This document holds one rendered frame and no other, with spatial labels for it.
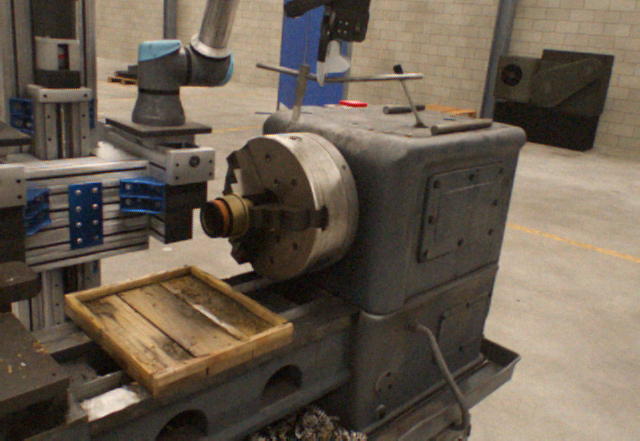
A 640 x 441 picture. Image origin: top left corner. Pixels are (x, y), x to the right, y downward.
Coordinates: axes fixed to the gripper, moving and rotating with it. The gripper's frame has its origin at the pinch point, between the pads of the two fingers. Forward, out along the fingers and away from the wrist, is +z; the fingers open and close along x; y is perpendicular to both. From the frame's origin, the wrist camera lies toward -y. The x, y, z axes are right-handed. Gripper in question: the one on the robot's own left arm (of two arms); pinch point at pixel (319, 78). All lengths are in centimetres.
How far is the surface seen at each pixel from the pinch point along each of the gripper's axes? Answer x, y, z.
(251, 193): -6.2, -9.0, 25.3
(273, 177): -4.2, -5.4, 21.4
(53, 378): -57, -20, 38
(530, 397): 107, 98, 135
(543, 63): 869, 205, 50
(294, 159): -7.3, -1.0, 15.6
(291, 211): -13.8, 1.3, 24.0
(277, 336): -24, 4, 45
